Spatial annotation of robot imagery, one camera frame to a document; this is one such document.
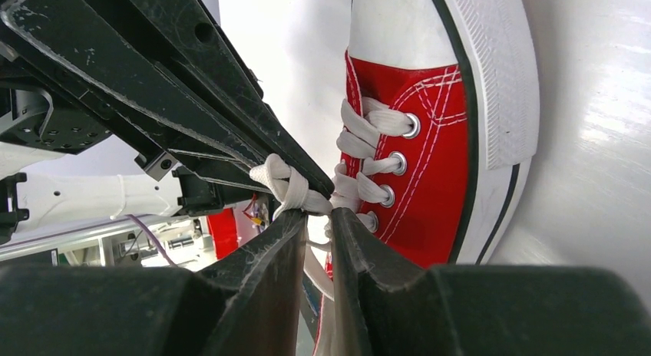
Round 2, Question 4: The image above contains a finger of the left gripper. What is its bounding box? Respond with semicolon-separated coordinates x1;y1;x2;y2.
134;152;271;217

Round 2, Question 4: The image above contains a white shoelace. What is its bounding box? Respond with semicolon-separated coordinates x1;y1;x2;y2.
249;98;415;356

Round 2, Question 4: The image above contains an aluminium frame rail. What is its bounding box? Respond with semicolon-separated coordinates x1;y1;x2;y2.
1;216;202;266

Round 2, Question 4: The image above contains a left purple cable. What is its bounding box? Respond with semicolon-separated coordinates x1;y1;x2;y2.
126;213;179;269

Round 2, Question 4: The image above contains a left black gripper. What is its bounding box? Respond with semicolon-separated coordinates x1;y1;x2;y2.
1;0;333;196

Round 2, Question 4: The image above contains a red sneaker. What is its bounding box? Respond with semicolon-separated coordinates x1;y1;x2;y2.
315;0;540;355

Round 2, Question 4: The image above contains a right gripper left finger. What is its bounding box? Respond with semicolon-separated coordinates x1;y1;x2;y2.
1;210;307;355

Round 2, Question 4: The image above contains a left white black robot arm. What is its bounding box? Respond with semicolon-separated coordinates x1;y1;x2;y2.
1;0;334;242

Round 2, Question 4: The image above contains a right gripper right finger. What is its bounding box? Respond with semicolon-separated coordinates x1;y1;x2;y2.
332;208;650;355

